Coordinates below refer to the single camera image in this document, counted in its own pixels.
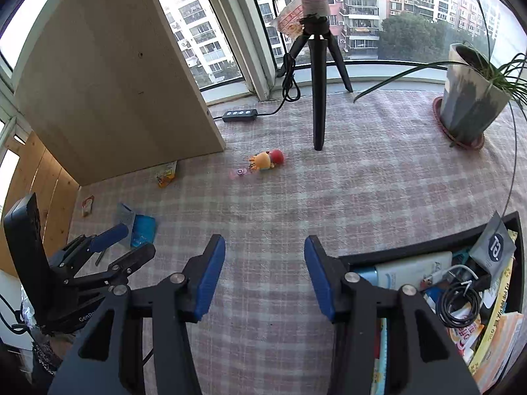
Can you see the green spider plant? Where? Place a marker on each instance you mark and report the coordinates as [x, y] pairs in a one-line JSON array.
[[509, 76]]

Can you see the black storage box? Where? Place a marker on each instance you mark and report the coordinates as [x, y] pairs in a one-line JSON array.
[[508, 380]]

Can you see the white booklet in box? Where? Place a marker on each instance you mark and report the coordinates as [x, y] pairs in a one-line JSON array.
[[414, 270]]

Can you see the red white snack packet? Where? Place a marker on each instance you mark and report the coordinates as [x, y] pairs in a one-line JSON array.
[[87, 206]]

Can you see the grey foil packet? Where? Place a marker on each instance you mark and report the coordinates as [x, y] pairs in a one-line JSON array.
[[125, 215]]

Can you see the orange red toy figure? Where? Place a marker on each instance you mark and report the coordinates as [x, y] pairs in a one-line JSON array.
[[266, 160]]

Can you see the left human hand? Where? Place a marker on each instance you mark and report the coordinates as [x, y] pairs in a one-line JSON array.
[[48, 353]]

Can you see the black tripod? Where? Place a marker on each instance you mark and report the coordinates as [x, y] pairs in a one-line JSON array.
[[316, 33]]

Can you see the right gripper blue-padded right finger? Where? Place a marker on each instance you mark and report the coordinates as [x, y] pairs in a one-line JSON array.
[[421, 358]]

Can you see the yellow orange book in box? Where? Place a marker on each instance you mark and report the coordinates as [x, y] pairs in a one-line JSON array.
[[498, 338]]

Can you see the orange white snack packet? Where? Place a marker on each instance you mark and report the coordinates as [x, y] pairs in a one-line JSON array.
[[166, 174]]

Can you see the wooden cabinet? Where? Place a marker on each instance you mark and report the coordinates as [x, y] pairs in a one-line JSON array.
[[105, 87]]

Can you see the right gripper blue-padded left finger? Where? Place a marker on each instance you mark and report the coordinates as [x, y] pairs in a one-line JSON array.
[[107, 356]]

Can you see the grey sachet in box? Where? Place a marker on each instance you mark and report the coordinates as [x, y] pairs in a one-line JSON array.
[[494, 248]]

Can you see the grey plant pot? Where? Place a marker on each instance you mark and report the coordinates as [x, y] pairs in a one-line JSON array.
[[471, 100]]

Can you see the pink plaid tablecloth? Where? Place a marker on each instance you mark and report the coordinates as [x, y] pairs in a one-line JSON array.
[[386, 177]]

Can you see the red white packet in box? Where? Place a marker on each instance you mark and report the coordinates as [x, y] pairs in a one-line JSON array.
[[465, 338]]

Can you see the grey metal stick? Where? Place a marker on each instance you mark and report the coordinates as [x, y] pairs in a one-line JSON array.
[[100, 257]]

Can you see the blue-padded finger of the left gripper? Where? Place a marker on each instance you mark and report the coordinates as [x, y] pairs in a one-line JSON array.
[[111, 236], [118, 272]]

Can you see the small silver pink charm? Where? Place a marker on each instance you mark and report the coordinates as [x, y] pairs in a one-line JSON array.
[[240, 173]]

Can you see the black inline remote control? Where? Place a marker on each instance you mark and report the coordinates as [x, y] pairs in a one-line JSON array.
[[245, 115]]

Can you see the blue foil packet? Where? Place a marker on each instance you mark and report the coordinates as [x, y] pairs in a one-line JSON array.
[[143, 230]]

